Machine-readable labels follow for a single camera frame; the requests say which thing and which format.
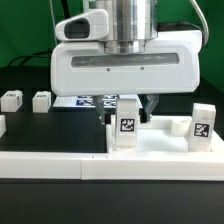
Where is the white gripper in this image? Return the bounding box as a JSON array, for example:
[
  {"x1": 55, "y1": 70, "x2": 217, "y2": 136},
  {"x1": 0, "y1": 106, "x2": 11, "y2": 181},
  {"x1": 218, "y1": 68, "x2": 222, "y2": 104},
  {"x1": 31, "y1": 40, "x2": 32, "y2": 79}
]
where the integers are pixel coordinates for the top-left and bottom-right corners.
[{"x1": 51, "y1": 30, "x2": 202, "y2": 124}]

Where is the white square table top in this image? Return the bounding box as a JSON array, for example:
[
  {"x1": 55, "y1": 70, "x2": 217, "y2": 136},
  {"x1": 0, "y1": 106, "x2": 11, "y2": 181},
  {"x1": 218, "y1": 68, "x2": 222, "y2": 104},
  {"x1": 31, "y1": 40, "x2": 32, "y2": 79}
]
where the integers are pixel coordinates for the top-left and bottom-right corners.
[{"x1": 106, "y1": 116, "x2": 224, "y2": 153}]

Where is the white sheet with AprilTags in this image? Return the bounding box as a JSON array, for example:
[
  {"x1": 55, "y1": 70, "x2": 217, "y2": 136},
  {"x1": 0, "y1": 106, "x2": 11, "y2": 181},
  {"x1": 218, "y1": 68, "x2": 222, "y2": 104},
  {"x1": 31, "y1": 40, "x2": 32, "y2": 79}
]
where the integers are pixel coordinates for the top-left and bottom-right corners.
[{"x1": 53, "y1": 94, "x2": 142, "y2": 108}]

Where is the white U-shaped obstacle fence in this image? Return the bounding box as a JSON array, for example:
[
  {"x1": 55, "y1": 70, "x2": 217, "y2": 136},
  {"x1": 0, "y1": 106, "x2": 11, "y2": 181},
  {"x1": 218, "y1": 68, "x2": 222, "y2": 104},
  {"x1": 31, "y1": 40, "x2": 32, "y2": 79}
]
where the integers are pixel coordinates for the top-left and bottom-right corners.
[{"x1": 0, "y1": 114, "x2": 224, "y2": 182}]

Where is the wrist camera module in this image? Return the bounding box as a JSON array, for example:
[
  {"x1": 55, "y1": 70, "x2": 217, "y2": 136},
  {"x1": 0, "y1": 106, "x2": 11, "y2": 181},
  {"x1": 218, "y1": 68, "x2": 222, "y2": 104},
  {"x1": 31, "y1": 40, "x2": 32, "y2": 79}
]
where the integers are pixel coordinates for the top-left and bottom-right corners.
[{"x1": 55, "y1": 9, "x2": 109, "y2": 41}]

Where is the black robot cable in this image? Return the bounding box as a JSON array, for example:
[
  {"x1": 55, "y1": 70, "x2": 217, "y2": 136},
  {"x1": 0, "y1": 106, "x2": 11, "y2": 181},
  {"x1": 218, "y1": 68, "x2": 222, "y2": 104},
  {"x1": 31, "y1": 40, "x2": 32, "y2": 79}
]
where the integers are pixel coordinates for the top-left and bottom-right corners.
[{"x1": 7, "y1": 0, "x2": 73, "y2": 67}]

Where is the thin white cable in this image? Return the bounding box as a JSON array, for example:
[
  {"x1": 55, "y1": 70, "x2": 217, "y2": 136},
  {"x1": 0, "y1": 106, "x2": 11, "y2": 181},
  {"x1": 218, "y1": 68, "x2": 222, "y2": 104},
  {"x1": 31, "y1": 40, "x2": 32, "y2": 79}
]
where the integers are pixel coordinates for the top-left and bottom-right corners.
[{"x1": 48, "y1": 0, "x2": 58, "y2": 48}]

